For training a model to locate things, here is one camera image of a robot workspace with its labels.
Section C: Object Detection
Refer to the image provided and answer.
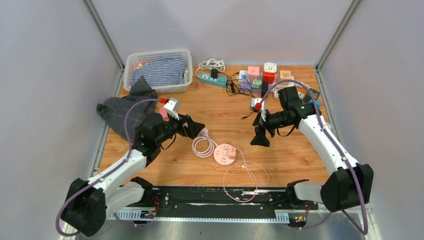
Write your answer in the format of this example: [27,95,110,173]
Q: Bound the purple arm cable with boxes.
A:
[54,97,163,237]
[259,79,369,236]

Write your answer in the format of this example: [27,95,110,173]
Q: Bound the black thin cable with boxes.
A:
[218,71,266,120]

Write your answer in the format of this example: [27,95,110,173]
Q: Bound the round pink power strip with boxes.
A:
[212,143,236,167]

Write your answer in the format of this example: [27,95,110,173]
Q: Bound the dark green cube socket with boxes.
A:
[303,88,321,103]

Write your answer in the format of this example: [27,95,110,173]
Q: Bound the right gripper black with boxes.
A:
[250,107,293,147]

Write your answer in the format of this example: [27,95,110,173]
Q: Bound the light pink usb charger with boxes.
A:
[227,147,237,160]

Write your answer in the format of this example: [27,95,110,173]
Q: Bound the blue white striped cloth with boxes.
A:
[130,56,186,88]

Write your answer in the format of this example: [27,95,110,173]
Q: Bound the white long power strip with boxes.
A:
[236,69,296,91]

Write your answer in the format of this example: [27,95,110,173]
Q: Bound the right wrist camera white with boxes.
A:
[249,97,266,121]

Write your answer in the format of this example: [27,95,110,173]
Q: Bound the black charger on teal strip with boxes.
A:
[210,68,219,79]

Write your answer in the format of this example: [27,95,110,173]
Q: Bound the white cube socket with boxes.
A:
[263,62,278,74]

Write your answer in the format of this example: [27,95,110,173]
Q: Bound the red cube socket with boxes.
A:
[262,72,276,85]

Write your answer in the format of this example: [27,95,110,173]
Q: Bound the black power adapter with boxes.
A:
[260,81,269,98]

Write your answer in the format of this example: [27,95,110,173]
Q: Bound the pink cube socket back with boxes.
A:
[247,66,260,82]

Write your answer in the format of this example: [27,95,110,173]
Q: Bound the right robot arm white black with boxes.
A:
[250,86,374,213]

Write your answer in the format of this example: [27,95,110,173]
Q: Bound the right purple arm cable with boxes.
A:
[259,79,369,236]

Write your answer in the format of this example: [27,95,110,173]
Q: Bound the white plastic basket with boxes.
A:
[123,49,193,94]

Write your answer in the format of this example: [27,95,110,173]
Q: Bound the dark grey checked cloth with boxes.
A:
[96,77,158,141]

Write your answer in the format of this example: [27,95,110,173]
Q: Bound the white coiled cord back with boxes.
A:
[194,58,226,79]

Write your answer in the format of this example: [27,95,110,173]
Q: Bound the pink power strip cord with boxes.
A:
[191,129,220,159]

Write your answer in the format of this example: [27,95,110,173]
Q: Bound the purple power strip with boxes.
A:
[238,80,261,94]

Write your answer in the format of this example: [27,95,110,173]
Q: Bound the teal power strip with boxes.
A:
[199,72,228,88]

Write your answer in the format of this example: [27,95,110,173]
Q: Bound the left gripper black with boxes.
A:
[155,111,205,146]

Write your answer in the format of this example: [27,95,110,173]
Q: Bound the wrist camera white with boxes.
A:
[249,97,266,121]
[161,97,181,120]

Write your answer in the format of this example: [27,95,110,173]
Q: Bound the pink usb cable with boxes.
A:
[222,148,270,204]

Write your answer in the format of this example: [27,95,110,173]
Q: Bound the pink cube adapter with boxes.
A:
[159,107,169,120]

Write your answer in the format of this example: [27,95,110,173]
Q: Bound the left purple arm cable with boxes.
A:
[54,97,163,237]

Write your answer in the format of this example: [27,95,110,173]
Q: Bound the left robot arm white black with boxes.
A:
[56,112,205,237]

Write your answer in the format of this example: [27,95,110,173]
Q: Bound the green small adapter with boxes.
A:
[251,79,262,89]

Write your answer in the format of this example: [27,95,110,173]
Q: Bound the tan cube socket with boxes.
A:
[279,70,292,80]

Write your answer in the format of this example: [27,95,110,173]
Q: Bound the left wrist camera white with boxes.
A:
[161,97,181,120]

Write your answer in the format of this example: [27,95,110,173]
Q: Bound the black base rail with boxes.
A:
[115,186,319,224]

